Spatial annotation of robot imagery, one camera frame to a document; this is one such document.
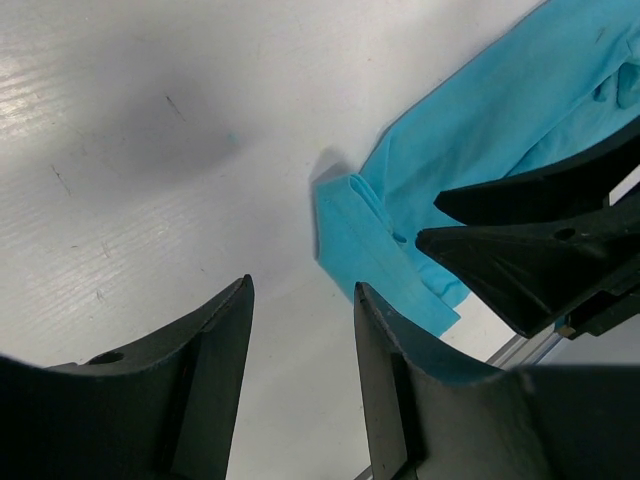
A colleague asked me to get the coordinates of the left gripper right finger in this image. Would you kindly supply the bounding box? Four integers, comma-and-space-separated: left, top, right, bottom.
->
354, 283, 639, 479

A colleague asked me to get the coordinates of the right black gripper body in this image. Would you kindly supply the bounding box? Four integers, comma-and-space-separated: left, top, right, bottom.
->
559, 270, 639, 340

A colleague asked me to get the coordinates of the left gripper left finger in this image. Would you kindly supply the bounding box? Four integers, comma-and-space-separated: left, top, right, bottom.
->
1, 276, 254, 479

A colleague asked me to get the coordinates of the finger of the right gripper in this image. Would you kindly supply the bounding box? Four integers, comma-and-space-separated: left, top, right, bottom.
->
434, 119, 639, 226
416, 195, 639, 337

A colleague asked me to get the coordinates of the teal t shirt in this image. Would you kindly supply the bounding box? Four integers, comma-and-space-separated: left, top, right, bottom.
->
314, 0, 639, 335

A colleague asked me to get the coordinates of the aluminium front rail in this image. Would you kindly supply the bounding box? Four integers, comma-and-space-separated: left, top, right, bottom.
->
349, 164, 640, 480

